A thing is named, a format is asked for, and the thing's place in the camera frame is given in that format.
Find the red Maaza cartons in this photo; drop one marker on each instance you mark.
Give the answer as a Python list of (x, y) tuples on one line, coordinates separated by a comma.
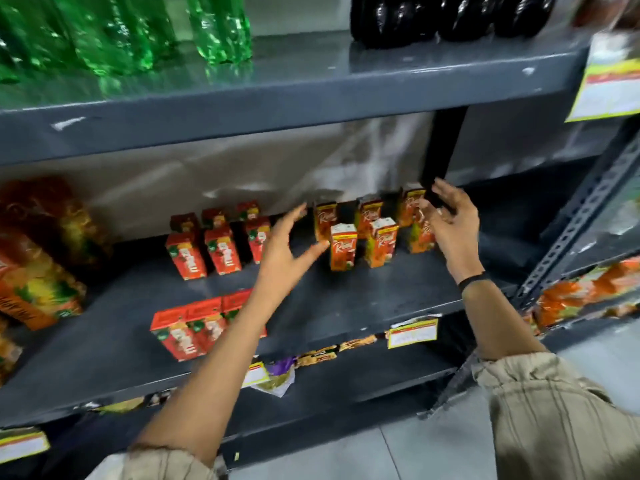
[(222, 252)]

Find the torn label strip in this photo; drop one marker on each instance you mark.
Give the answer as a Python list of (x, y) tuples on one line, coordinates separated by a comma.
[(160, 398), (317, 357), (358, 343)]

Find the orange snack packet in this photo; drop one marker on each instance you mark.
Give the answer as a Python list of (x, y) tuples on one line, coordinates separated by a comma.
[(585, 294)]

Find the person's right forearm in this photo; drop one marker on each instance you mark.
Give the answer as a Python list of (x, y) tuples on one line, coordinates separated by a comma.
[(500, 324)]

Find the red Maaza carton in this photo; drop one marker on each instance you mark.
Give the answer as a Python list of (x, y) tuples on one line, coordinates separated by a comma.
[(207, 324), (175, 337), (235, 302)]

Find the yellow shelf price tag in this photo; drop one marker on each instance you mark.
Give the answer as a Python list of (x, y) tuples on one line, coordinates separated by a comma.
[(22, 447), (607, 82), (256, 374), (412, 333)]

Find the brown drink bottle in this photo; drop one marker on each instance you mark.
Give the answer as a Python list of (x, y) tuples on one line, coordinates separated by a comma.
[(605, 9)]

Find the yellow green torn sticker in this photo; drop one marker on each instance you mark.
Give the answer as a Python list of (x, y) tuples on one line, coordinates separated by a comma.
[(120, 405)]

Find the black wristband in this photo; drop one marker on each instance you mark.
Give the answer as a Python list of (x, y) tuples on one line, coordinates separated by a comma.
[(474, 282)]

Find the grey metal shelf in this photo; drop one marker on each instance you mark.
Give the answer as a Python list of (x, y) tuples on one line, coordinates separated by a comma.
[(250, 119)]

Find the person's left hand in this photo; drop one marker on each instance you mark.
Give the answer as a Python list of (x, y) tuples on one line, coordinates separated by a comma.
[(277, 264)]

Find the beige plaid shirt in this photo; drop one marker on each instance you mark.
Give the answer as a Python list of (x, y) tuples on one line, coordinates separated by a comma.
[(550, 419)]

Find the grey perforated metal rack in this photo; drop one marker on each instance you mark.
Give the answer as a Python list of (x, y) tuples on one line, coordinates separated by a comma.
[(520, 219)]

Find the person's left forearm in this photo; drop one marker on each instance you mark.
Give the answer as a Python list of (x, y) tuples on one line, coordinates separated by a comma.
[(210, 384)]

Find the person's right hand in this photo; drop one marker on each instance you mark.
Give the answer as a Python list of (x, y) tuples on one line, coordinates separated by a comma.
[(462, 239)]

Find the large Real pineapple juice cartons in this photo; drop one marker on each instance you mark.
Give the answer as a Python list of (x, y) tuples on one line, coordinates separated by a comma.
[(35, 284)]

